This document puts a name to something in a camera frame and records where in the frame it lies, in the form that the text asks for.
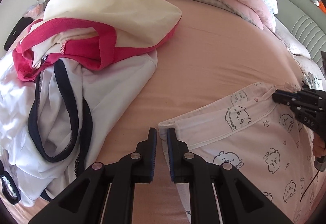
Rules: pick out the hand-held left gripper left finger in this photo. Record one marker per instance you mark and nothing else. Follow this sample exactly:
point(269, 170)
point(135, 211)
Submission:
point(152, 152)

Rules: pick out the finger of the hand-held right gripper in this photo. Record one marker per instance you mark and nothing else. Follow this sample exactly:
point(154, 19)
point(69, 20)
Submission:
point(313, 95)
point(305, 117)

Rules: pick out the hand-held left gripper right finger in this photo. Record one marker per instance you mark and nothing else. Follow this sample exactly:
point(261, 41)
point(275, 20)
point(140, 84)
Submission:
point(171, 155)

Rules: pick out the pink printed pajama pants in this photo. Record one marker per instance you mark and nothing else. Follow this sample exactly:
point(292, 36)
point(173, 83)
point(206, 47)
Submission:
point(254, 142)

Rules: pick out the person's right hand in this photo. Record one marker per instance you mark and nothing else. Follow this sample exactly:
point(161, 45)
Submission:
point(319, 146)

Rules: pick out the folded white printed pajama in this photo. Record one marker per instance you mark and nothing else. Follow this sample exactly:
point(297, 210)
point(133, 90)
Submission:
point(312, 80)

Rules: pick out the grey padded headboard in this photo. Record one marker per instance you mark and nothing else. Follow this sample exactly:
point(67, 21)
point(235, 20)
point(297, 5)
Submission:
point(303, 23)

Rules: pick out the white navy-trimmed shirt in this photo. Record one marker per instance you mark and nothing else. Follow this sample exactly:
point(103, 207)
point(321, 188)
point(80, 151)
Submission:
point(114, 79)

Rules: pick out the orange plush toy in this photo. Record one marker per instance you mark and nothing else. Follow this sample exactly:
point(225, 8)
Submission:
point(322, 5)

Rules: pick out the cream and magenta shirt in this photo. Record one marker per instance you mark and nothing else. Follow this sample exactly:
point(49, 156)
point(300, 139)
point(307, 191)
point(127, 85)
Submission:
point(101, 5)

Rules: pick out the black bag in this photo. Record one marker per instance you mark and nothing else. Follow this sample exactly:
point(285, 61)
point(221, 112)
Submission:
point(17, 30)

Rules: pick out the pink gift bag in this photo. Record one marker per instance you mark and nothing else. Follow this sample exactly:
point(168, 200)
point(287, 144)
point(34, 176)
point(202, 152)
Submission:
point(35, 10)

